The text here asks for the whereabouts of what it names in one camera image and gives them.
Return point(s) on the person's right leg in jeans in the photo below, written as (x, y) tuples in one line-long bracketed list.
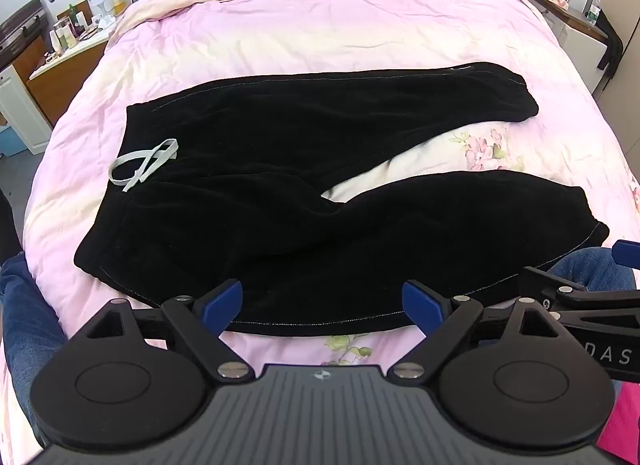
[(595, 267)]

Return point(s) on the dark green bottle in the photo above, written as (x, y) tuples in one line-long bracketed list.
[(74, 17)]

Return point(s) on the dark brown case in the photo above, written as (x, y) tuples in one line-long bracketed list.
[(20, 27)]

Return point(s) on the blue box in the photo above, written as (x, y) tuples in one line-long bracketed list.
[(12, 141)]

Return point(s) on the black hanging garment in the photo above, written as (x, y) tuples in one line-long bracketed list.
[(611, 47)]

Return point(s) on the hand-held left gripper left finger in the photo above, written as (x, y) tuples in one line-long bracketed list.
[(224, 297)]

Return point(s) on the dark wooden nightstand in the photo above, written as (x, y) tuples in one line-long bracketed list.
[(565, 10)]

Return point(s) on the white table lamp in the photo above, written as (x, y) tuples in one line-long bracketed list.
[(104, 1)]

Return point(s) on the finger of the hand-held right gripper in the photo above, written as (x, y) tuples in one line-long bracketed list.
[(555, 281), (627, 252)]

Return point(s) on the clear glass jar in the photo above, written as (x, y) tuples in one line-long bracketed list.
[(64, 34)]

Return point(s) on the yellow bottle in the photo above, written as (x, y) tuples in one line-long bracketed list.
[(120, 2)]

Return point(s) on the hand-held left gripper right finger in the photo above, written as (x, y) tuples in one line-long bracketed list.
[(422, 301)]

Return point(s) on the person's leg in jeans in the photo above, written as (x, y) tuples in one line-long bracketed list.
[(25, 325), (595, 267)]

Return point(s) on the white cabinet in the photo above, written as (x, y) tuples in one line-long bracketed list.
[(20, 110)]

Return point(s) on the black pants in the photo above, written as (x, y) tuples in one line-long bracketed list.
[(300, 155)]

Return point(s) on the person's left leg in jeans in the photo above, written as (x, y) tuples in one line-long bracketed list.
[(25, 325)]

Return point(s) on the pink floral blanket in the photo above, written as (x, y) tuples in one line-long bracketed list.
[(300, 35)]

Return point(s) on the wooden nightstand with white top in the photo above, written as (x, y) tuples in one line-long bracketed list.
[(65, 75)]

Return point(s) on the clear water bottle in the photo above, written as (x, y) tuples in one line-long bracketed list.
[(593, 10)]

